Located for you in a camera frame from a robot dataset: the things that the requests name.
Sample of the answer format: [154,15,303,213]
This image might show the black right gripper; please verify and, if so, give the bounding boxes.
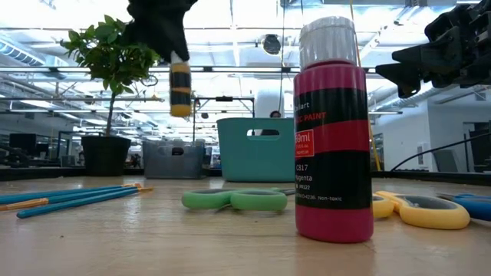
[375,0,491,99]

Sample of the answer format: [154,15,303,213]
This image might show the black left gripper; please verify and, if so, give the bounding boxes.
[122,0,199,63]

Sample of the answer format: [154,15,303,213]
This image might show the blue-handled paint brush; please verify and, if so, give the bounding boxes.
[57,182,143,195]
[0,186,155,212]
[0,185,133,205]
[16,188,140,220]

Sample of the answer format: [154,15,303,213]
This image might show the yellow-handled scissors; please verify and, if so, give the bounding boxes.
[371,189,471,231]

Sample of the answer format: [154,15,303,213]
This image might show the blue-handled scissors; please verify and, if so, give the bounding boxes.
[437,192,491,222]

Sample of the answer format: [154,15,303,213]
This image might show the green-handled scissors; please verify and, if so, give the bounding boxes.
[181,186,296,212]

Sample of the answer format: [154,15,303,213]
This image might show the green plant in black pot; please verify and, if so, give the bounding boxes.
[59,14,161,178]

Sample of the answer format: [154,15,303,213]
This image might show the translucent grey plastic bin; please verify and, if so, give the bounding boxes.
[142,139,206,180]

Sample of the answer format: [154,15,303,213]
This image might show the person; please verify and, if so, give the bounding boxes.
[260,110,283,136]

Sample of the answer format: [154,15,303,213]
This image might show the teal plastic bin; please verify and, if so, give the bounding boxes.
[216,117,296,183]

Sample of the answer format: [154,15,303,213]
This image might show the distant black monitor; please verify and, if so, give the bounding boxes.
[8,133,38,155]

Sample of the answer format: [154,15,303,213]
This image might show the thin black cable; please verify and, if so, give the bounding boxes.
[390,132,491,173]

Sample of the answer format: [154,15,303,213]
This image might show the distant black rig frame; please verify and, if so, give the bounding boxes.
[190,95,256,154]

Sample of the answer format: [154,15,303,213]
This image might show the black ceiling cable reel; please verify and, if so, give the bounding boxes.
[262,33,283,57]

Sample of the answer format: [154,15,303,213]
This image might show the black aluminium rig frame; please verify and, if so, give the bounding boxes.
[0,166,491,187]

